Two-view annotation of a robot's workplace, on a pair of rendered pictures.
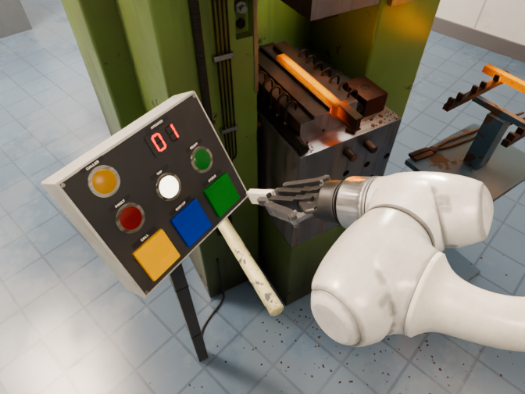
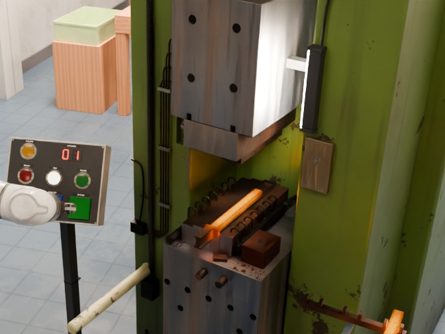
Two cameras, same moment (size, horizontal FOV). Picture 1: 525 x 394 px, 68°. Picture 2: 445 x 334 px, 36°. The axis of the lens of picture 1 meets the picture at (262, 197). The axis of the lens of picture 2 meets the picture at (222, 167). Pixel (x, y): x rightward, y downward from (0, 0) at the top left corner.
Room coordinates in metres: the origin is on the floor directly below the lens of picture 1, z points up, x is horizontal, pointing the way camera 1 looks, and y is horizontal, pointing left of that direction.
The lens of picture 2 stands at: (-0.03, -1.87, 2.19)
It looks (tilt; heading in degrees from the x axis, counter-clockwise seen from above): 26 degrees down; 59
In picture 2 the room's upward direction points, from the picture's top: 3 degrees clockwise
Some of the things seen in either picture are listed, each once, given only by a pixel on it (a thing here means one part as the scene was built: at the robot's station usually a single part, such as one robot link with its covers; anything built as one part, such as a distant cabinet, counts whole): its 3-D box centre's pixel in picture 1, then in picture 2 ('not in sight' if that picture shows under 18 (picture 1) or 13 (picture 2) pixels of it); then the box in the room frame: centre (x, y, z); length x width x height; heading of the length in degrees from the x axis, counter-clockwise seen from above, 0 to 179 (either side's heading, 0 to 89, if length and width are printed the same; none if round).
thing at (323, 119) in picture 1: (291, 85); (237, 211); (1.12, -0.09, 0.96); 0.42 x 0.20 x 0.09; 29
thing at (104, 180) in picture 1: (104, 181); (28, 151); (0.49, 0.28, 1.16); 0.05 x 0.03 x 0.04; 119
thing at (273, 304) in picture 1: (242, 254); (111, 296); (0.69, 0.06, 0.62); 0.44 x 0.05 x 0.05; 29
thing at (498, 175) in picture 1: (473, 164); not in sight; (1.05, -0.78, 0.67); 0.40 x 0.30 x 0.02; 124
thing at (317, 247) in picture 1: (291, 216); not in sight; (1.15, -0.14, 0.23); 0.56 x 0.38 x 0.47; 29
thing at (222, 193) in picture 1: (220, 195); (79, 208); (0.60, 0.09, 1.01); 0.07 x 0.05 x 0.07; 144
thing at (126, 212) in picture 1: (130, 217); (25, 175); (0.46, 0.25, 1.09); 0.05 x 0.03 x 0.04; 119
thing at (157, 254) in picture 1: (156, 254); not in sight; (0.44, 0.21, 1.01); 0.07 x 0.05 x 0.07; 144
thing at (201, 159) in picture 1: (201, 159); (82, 180); (0.62, 0.13, 1.09); 0.05 x 0.03 x 0.04; 119
